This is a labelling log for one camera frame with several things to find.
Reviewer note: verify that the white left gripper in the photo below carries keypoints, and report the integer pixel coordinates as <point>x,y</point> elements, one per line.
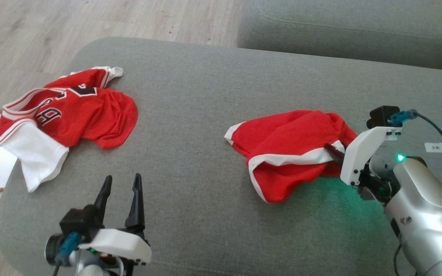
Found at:
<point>118,242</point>

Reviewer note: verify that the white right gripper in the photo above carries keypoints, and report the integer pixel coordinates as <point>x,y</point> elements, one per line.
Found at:
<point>363,152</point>

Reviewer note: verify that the red white-trimmed shorts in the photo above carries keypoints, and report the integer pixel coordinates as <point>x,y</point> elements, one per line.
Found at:
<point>286,153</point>

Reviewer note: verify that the red numbered basketball jersey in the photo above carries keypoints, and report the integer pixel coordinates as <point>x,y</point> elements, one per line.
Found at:
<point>86,115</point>

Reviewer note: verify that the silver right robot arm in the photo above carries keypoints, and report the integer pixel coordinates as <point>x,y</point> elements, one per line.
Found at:
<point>424,214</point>

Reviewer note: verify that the grey sofa back cushion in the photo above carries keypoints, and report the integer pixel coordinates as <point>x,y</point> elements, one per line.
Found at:
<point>351,34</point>

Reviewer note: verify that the grey sofa seat cushion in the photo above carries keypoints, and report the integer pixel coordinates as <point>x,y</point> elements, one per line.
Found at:
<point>205,115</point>

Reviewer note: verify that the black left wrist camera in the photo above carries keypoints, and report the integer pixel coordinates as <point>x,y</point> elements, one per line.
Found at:
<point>79,223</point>

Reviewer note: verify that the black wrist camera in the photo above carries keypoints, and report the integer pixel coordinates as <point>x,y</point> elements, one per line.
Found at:
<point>381,116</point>
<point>79,223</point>

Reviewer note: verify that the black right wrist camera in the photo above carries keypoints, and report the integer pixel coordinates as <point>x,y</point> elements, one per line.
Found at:
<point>381,116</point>

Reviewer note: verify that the blue left camera plug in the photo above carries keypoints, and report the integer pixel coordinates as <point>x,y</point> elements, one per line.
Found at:
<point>66,250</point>

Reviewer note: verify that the blue camera plug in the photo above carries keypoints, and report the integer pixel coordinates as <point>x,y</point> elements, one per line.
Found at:
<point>66,250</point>
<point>402,117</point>

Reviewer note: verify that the blue right camera plug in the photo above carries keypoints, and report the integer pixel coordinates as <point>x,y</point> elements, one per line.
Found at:
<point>402,117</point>

